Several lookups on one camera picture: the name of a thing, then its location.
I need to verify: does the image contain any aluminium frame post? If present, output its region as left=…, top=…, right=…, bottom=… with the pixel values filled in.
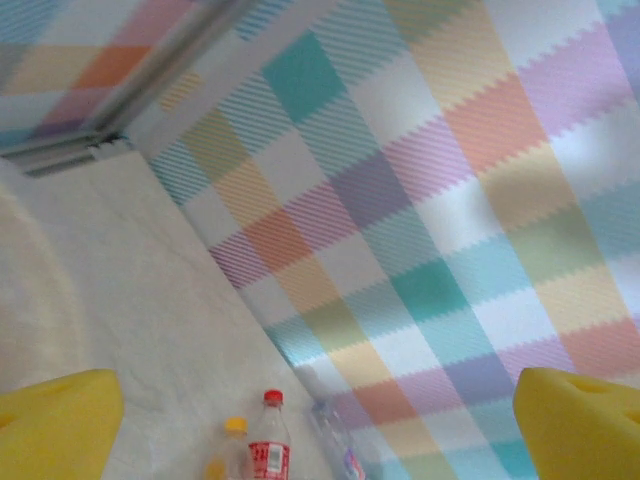
left=74, top=0, right=261, bottom=141

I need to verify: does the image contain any red label bottle red cap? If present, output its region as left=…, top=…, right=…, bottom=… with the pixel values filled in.
left=247, top=388, right=293, bottom=480

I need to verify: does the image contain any orange label bottle yellow cap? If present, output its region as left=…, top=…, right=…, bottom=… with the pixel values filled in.
left=202, top=416, right=250, bottom=480

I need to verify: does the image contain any aluminium side rail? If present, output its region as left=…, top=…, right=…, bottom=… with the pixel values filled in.
left=0, top=127, right=134, bottom=179

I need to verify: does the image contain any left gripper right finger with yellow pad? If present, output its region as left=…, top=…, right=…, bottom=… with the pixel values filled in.
left=513, top=366, right=640, bottom=480

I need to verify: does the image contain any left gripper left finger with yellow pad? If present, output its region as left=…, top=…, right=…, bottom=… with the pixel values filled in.
left=0, top=368, right=126, bottom=480

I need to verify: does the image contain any clear bottle pink purple label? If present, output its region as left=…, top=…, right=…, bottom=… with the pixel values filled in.
left=306, top=398, right=370, bottom=480

